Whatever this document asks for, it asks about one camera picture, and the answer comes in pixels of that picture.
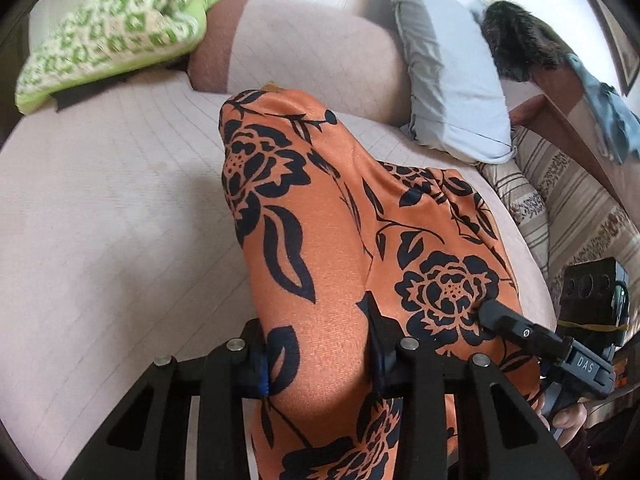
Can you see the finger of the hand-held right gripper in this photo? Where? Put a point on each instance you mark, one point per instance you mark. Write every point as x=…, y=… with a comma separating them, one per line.
x=520, y=329

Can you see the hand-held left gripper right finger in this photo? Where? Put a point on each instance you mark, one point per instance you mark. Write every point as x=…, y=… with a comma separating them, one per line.
x=385, y=360

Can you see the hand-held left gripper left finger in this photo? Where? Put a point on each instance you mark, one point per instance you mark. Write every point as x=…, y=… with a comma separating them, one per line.
x=260, y=370

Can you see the orange black floral garment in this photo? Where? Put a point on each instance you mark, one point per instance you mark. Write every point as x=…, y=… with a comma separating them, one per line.
x=325, y=240

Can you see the person's right hand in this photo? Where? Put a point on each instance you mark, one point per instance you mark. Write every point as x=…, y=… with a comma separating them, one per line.
x=570, y=420

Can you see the beige striped blanket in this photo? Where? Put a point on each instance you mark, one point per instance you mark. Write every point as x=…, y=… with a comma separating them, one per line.
x=565, y=195

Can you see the blue cloth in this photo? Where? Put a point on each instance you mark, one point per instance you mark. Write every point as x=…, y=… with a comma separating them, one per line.
x=610, y=115

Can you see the bed with pink sheet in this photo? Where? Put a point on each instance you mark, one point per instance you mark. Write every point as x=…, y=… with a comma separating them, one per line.
x=125, y=210

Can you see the grey pillow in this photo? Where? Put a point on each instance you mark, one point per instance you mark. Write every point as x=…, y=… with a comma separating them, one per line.
x=450, y=85

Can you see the dark furry cloth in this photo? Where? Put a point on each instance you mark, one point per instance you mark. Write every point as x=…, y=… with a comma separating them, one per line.
x=525, y=40

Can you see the pink bolster with brown end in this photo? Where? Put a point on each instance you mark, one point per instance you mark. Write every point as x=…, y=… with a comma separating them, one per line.
x=310, y=45

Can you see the green white patterned pillow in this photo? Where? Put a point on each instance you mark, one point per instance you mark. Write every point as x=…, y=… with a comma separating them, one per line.
x=110, y=35

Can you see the framed wall picture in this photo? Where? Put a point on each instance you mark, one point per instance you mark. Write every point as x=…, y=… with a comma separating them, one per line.
x=622, y=45

